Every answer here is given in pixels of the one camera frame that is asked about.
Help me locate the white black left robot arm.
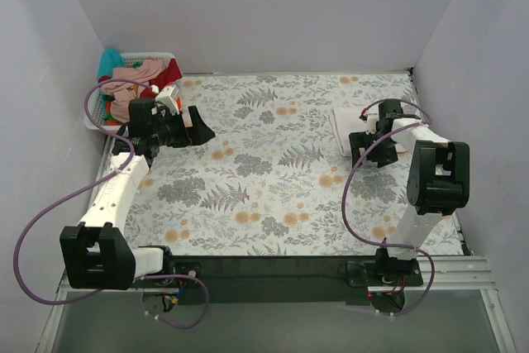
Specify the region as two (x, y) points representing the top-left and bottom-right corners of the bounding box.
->
(60, 98), (215, 290)

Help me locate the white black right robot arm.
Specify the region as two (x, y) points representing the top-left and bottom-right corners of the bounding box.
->
(345, 98), (470, 288)

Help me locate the red t shirt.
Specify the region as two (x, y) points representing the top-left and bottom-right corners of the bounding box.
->
(149, 58), (183, 89)

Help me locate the green garment in basket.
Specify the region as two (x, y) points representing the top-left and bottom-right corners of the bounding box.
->
(102, 96), (121, 126)

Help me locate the pink t shirt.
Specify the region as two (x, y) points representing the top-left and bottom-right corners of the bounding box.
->
(102, 59), (164, 123)

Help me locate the white plastic laundry basket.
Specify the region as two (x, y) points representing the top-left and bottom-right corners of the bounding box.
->
(88, 51), (174, 131)

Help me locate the floral patterned table mat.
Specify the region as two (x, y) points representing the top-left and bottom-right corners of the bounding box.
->
(81, 72), (465, 257)

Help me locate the teal t shirt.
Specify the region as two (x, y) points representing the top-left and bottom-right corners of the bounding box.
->
(97, 49), (126, 83)

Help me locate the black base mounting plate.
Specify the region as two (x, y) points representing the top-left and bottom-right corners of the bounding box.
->
(169, 255), (425, 306)

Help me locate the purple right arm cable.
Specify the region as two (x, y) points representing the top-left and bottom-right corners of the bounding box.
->
(342, 98), (436, 317)

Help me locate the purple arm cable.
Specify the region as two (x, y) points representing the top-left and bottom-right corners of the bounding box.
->
(342, 98), (436, 317)
(12, 78), (210, 329)

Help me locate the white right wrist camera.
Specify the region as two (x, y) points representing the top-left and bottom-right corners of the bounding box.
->
(360, 112), (379, 135)

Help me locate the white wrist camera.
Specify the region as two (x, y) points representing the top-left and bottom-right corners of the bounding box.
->
(155, 82), (182, 115)
(360, 112), (379, 135)

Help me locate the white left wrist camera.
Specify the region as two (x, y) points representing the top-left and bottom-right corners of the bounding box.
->
(155, 82), (182, 115)

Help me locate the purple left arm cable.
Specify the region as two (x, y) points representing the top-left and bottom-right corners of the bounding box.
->
(12, 78), (210, 329)

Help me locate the aluminium frame rail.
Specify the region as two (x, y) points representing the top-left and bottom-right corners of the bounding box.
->
(56, 255), (497, 293)

